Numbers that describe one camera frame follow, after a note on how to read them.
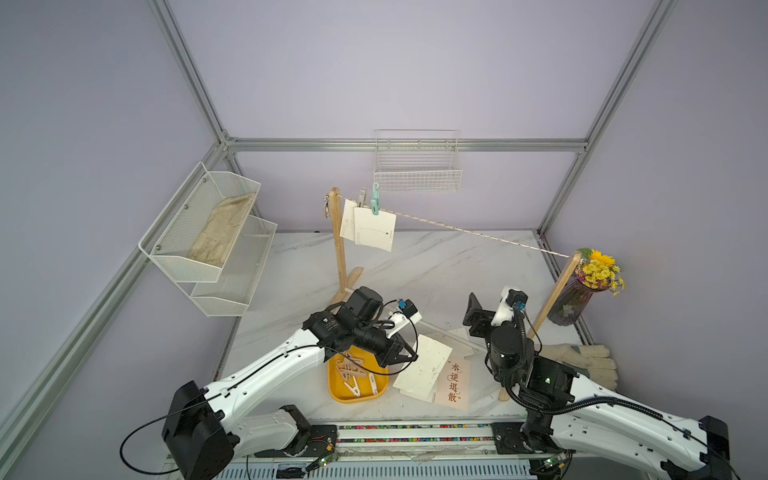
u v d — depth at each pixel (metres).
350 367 0.84
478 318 0.63
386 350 0.61
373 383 0.81
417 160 0.95
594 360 0.87
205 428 0.38
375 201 0.62
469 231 0.60
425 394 0.70
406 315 0.64
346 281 1.02
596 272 0.78
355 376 0.82
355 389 0.80
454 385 0.82
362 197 0.63
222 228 0.80
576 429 0.60
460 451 0.73
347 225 0.72
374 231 0.73
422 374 0.69
